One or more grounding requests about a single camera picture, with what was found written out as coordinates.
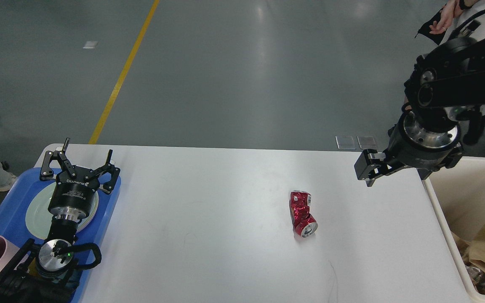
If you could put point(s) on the metal floor plate right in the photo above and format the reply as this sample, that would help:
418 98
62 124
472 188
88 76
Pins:
367 142

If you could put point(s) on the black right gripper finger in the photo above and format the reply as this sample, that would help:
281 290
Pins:
425 173
372 164

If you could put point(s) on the light green plate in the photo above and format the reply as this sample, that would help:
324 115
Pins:
37 218

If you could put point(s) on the beige plastic bin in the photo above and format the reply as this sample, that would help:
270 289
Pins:
458 199

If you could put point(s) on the crushed red soda can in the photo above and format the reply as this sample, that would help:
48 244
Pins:
304 223

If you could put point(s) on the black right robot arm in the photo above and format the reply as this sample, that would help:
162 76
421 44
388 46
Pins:
470 132

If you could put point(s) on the metal floor plate left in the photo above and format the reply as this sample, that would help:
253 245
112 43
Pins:
345 143

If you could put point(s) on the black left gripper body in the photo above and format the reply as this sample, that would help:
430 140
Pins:
73 196

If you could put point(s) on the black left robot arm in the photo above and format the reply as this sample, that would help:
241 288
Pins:
58 267

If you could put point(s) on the dark green mug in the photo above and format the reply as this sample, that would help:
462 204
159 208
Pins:
32 268

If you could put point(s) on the metal floor plate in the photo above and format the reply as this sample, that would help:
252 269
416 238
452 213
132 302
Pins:
367 142
345 143

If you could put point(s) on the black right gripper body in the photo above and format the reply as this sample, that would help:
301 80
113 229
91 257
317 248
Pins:
411 145

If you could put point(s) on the person in white shirt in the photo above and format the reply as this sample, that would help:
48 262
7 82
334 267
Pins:
478 17

